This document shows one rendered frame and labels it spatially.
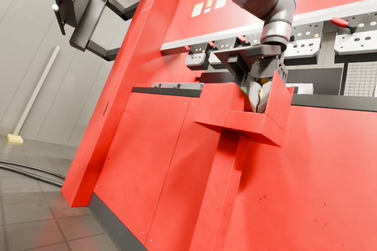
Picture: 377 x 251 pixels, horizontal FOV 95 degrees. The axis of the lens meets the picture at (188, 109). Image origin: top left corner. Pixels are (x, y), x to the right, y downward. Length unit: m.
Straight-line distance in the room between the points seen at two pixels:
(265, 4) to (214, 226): 0.57
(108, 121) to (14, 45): 2.09
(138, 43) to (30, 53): 1.98
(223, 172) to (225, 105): 0.17
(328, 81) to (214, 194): 1.16
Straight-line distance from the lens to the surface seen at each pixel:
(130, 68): 1.38
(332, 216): 0.66
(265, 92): 0.49
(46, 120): 3.22
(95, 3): 2.00
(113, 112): 1.33
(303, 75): 1.49
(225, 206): 0.49
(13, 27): 3.21
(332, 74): 1.48
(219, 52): 0.77
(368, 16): 1.00
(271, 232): 0.69
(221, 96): 0.47
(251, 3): 0.55
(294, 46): 0.97
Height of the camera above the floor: 0.60
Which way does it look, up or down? 10 degrees up
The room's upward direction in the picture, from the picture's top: 17 degrees clockwise
